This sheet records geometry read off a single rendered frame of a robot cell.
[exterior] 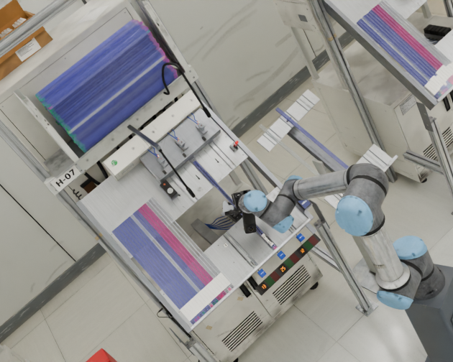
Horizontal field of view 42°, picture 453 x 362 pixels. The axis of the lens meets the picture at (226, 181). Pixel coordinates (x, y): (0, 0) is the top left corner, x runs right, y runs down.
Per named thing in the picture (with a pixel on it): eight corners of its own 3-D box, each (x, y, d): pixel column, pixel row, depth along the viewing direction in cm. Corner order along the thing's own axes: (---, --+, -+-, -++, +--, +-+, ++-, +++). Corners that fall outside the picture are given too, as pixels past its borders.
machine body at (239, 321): (328, 282, 315) (280, 205, 280) (230, 376, 302) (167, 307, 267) (261, 233, 367) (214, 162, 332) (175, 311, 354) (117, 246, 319)
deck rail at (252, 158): (311, 220, 255) (313, 217, 249) (308, 223, 254) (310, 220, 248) (200, 104, 267) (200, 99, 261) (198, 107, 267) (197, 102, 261)
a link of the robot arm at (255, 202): (261, 217, 206) (241, 202, 205) (254, 218, 217) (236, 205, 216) (274, 198, 207) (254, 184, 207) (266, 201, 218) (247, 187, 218)
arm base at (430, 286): (451, 270, 220) (444, 253, 214) (436, 304, 213) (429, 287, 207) (412, 263, 230) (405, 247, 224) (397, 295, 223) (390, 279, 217)
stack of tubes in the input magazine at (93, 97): (180, 75, 247) (145, 21, 231) (83, 154, 237) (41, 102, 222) (167, 70, 257) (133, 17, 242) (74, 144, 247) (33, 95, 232)
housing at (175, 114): (203, 114, 267) (203, 102, 254) (119, 184, 258) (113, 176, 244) (192, 102, 269) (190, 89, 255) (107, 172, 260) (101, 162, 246)
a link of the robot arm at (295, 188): (385, 146, 184) (281, 172, 223) (372, 172, 178) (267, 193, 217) (405, 172, 188) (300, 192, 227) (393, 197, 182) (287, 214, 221)
